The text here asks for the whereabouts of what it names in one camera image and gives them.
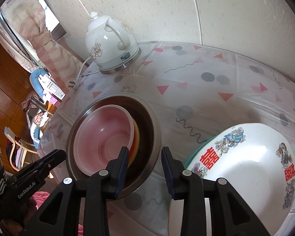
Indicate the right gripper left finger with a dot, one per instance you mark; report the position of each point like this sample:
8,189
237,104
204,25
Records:
59,214

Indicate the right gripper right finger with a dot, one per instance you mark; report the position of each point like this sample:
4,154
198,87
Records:
205,200

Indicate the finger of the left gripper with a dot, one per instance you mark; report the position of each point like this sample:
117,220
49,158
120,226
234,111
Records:
47,163

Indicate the large white dragon plate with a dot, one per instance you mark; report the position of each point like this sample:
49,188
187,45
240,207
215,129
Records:
259,163

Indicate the stainless steel bowl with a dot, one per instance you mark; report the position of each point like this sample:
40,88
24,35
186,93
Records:
149,143

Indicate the yellow plastic bowl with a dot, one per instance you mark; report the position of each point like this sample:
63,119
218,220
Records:
135,144

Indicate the red plastic bowl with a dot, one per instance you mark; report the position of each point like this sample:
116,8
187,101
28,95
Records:
101,136

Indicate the person's left hand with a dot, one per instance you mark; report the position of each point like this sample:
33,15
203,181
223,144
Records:
18,218

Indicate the teal plastic plate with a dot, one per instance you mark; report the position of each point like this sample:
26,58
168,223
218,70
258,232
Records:
196,151

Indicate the white paper box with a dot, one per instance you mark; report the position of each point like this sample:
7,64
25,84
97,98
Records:
50,88

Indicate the blue chair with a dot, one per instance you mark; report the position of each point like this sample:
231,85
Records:
35,82

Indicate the patterned white tablecloth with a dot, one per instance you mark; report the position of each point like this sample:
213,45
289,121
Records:
196,92

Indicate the white ceramic electric kettle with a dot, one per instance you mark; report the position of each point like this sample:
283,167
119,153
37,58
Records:
111,44

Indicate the pink striped curtain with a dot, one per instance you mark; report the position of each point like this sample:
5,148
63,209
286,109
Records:
27,17

